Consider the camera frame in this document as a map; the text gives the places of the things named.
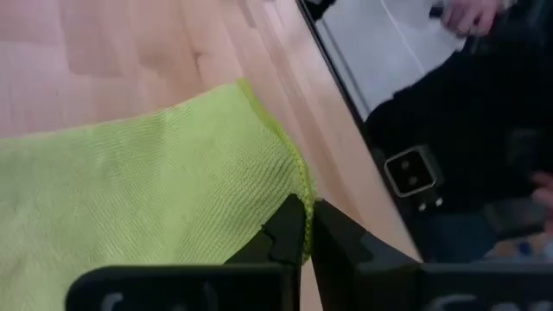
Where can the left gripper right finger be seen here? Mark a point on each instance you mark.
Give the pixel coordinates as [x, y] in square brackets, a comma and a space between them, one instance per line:
[345, 259]

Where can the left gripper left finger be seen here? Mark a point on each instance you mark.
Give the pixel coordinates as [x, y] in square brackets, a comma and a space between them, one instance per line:
[268, 250]

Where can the light green microfiber towel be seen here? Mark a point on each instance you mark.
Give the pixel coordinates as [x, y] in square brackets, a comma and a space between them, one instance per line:
[129, 181]

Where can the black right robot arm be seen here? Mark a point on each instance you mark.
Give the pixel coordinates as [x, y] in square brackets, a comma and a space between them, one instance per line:
[453, 129]

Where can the person's hand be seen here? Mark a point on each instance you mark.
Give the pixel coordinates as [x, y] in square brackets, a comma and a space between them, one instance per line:
[471, 17]
[545, 198]

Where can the grey metal corner bracket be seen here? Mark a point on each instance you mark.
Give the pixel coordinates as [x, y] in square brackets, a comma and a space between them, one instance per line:
[412, 170]

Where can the black aluminium table frame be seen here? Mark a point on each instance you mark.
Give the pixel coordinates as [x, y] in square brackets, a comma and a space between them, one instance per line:
[332, 60]

